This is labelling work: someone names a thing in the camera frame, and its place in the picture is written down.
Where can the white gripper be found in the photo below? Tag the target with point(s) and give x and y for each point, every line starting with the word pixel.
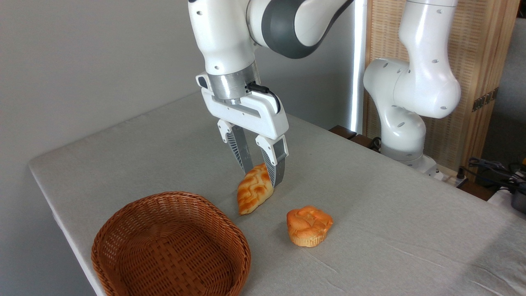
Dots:
pixel 263 117

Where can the long braided bread loaf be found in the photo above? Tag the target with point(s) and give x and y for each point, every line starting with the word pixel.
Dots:
pixel 252 191

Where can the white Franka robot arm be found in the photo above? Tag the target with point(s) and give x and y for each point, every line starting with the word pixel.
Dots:
pixel 222 37

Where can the round knotted bread bun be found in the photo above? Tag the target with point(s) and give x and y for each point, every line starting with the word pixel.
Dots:
pixel 308 226

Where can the brown woven wicker basket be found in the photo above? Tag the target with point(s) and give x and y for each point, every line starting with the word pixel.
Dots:
pixel 164 246

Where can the dark brown wooden block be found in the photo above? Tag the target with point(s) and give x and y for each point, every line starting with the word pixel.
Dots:
pixel 362 141
pixel 343 131

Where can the grey tablecloth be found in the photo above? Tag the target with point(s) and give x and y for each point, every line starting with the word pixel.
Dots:
pixel 370 226

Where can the white power strip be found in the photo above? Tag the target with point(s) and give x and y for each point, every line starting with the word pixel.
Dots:
pixel 450 177

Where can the metal screen hinge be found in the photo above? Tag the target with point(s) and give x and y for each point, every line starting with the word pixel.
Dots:
pixel 485 99

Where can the dark grey device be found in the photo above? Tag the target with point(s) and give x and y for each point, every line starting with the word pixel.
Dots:
pixel 520 202

